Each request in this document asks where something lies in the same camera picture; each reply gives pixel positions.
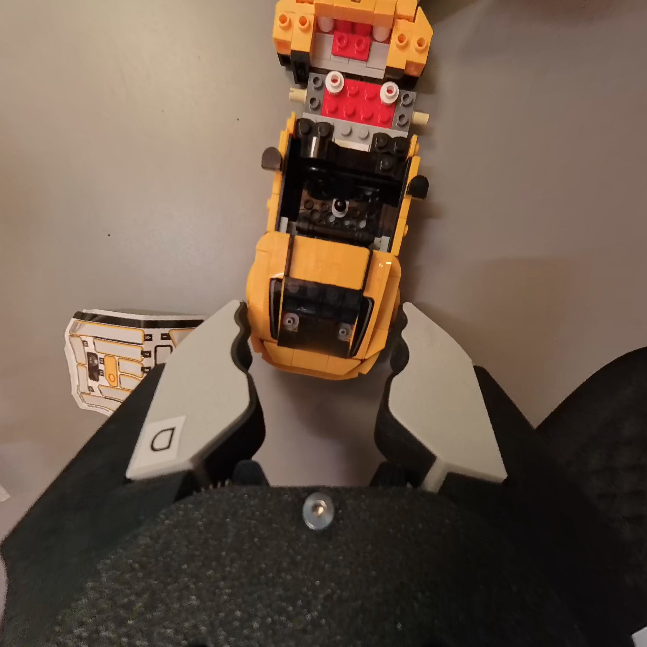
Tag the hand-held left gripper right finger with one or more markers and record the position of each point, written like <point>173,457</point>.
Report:
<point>445,404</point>

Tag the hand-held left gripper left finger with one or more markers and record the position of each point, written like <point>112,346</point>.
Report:
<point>192,384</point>

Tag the yellow lego car body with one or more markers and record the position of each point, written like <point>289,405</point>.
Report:
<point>328,263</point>

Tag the lego sticker sheet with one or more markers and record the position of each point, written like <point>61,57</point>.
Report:
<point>101,354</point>

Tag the black mesh wrist rest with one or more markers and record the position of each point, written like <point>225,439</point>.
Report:
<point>606,404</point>

